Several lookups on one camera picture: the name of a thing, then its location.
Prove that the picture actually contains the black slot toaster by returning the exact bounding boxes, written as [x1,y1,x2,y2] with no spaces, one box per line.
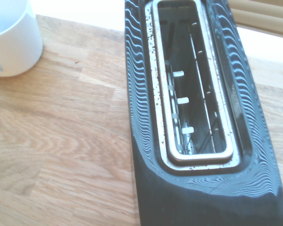
[124,0,283,226]

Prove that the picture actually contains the white round container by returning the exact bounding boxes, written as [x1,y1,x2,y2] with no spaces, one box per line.
[0,0,43,78]

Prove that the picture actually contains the beige slatted blind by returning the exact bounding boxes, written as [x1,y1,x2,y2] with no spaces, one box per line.
[227,0,283,38]

